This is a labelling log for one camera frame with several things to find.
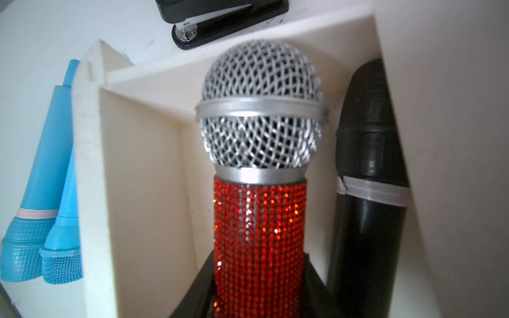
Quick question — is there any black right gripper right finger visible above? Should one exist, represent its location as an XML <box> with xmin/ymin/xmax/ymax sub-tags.
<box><xmin>300</xmin><ymin>254</ymin><xmax>345</xmax><ymax>318</ymax></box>

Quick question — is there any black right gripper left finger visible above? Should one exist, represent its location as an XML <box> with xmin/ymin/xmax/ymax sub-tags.
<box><xmin>170</xmin><ymin>251</ymin><xmax>216</xmax><ymax>318</ymax></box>

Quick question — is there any black handheld microphone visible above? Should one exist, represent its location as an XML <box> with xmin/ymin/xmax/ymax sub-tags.
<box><xmin>327</xmin><ymin>59</ymin><xmax>411</xmax><ymax>317</ymax></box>

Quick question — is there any white drawer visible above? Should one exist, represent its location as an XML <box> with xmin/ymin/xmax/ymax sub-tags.
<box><xmin>71</xmin><ymin>13</ymin><xmax>442</xmax><ymax>318</ymax></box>

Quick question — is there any blue toy microphone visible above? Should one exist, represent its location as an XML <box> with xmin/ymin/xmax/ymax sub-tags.
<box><xmin>40</xmin><ymin>152</ymin><xmax>83</xmax><ymax>285</ymax></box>
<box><xmin>1</xmin><ymin>60</ymin><xmax>79</xmax><ymax>282</ymax></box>

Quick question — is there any red glitter microphone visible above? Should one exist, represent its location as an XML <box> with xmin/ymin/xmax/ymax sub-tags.
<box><xmin>196</xmin><ymin>39</ymin><xmax>328</xmax><ymax>317</ymax></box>

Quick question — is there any white three-drawer cabinet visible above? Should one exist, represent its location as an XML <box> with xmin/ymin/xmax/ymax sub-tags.
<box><xmin>374</xmin><ymin>1</ymin><xmax>508</xmax><ymax>317</ymax></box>

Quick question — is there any black stapler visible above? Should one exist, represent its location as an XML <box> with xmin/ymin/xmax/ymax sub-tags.
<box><xmin>156</xmin><ymin>0</ymin><xmax>289</xmax><ymax>50</ymax></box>

